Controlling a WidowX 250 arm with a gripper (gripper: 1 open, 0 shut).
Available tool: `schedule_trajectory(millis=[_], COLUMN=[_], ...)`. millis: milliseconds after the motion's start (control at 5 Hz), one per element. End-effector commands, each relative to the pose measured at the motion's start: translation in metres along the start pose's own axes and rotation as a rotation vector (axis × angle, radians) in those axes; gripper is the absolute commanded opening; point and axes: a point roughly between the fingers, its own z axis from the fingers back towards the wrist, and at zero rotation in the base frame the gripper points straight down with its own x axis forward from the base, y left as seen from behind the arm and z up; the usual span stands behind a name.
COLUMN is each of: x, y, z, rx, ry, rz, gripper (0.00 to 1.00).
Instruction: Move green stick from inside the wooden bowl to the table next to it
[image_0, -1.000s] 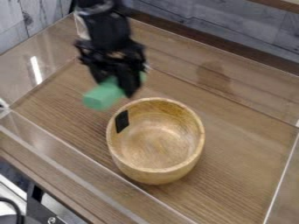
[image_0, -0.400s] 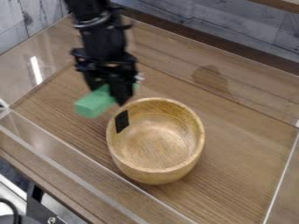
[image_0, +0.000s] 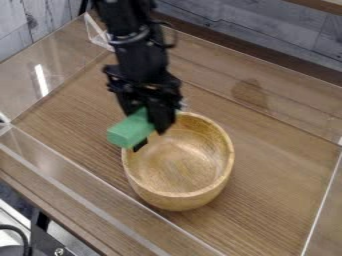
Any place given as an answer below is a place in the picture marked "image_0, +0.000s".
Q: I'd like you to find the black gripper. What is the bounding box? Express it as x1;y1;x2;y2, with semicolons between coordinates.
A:
101;31;184;153

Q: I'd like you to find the green rectangular block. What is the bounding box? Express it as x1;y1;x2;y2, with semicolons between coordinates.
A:
106;108;154;149

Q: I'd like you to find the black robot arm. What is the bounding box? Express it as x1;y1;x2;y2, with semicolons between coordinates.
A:
93;0;181;151

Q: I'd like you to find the round wooden bowl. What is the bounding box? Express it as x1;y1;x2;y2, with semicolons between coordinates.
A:
121;112;234;211

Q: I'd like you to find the clear acrylic corner bracket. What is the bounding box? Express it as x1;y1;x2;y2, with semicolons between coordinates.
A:
84;13;113;52

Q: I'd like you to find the clear acrylic front wall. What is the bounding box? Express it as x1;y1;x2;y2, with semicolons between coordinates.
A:
0;124;224;256

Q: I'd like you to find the black table leg bracket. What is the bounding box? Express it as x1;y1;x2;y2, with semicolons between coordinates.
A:
29;209;75;256

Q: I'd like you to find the black cable lower left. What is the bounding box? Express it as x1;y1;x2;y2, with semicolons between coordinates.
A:
0;223;31;256

